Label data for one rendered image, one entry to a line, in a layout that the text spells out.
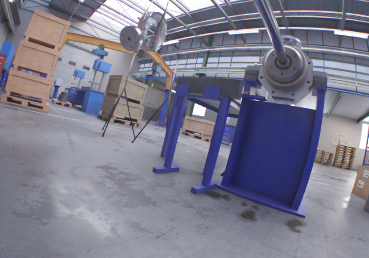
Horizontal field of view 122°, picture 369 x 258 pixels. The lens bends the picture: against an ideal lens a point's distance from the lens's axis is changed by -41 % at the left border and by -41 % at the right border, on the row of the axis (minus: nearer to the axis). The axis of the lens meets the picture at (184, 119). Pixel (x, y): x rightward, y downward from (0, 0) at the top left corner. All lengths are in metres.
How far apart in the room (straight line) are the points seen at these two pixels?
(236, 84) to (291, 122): 0.58
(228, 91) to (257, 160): 0.66
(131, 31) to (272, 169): 1.55
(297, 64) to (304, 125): 0.50
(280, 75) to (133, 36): 1.10
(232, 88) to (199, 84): 0.30
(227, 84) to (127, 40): 0.82
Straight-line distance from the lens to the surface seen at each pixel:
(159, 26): 1.32
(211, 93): 1.34
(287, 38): 1.66
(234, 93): 1.27
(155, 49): 1.23
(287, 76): 1.34
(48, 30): 4.42
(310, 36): 9.55
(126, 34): 1.34
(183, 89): 1.52
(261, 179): 1.57
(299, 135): 1.52
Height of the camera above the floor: 0.47
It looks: 1 degrees up
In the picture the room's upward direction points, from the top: 14 degrees clockwise
